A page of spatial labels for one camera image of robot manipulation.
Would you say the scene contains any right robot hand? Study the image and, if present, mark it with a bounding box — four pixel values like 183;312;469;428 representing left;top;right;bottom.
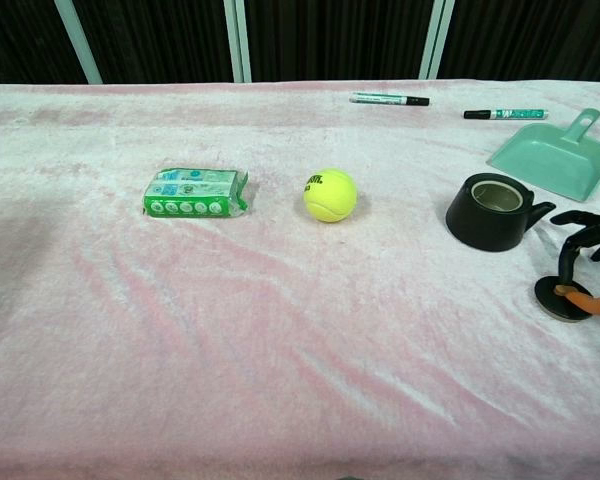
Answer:
549;209;600;319

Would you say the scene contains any black teapot lid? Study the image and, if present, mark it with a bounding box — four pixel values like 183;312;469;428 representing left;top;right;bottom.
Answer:
533;276;596;323

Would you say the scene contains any mint green dustpan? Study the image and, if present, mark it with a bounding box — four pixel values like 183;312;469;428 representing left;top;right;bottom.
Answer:
486;107;600;203

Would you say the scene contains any green white marker pen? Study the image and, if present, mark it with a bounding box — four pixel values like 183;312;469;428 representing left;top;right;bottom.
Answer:
349;92;431;107
462;107;550;121

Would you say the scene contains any yellow tennis ball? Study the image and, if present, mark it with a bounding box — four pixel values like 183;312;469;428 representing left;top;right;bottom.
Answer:
302;167;358;224

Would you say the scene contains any pink fluffy table cloth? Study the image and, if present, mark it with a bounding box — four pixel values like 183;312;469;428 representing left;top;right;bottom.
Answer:
0;79;600;480

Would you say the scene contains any green tissue pack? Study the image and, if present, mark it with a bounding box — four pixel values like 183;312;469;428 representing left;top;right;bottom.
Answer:
142;167;250;220

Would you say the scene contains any white frame pole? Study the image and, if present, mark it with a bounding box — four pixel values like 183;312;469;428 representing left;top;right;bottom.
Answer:
419;0;456;80
223;0;253;84
54;0;104;85

